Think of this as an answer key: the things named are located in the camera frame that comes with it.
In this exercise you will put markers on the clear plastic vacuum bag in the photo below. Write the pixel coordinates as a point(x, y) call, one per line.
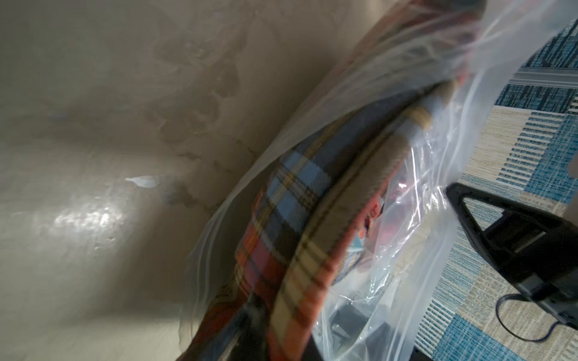
point(373, 312)

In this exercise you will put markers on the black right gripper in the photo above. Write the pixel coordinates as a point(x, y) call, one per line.
point(535, 251)

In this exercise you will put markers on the multicolour tartan shirt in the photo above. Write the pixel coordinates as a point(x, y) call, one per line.
point(324, 192)

